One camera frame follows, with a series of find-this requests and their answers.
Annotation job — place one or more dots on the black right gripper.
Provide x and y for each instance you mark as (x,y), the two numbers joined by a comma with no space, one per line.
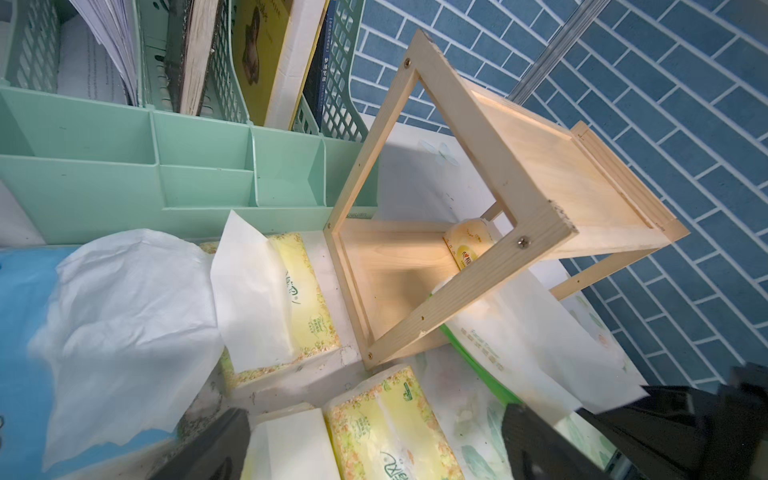
(678,432)

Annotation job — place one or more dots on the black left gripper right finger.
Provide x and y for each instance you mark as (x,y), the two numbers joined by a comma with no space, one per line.
(535,450)

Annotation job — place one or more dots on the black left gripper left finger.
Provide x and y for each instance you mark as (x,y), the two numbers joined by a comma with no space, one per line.
(219,452)

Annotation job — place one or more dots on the white tissue pack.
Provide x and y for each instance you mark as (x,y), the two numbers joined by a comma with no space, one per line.
(556,357)

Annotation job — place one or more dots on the yellow green tissue pack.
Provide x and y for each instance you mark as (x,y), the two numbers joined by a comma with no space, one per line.
(271,311)

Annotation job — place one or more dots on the blue tissue pack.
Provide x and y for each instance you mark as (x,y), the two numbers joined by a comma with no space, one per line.
(103,348)

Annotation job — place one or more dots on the wooden two-tier shelf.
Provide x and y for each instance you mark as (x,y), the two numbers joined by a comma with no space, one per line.
(564,191)

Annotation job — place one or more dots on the orange lower tissue pack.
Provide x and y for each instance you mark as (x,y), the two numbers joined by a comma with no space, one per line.
(468,240)

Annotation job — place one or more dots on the green plastic file organizer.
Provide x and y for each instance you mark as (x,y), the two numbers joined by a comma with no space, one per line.
(80,169)

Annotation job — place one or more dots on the dark blue book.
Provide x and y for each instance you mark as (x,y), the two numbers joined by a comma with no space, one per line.
(314,91)

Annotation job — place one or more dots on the white paper stack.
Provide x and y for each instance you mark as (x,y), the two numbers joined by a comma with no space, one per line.
(98,53)

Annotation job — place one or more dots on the brown edged book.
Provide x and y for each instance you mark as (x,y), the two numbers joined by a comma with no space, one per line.
(191,29)

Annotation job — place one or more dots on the aluminium right corner post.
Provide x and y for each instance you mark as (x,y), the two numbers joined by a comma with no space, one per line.
(563,40)

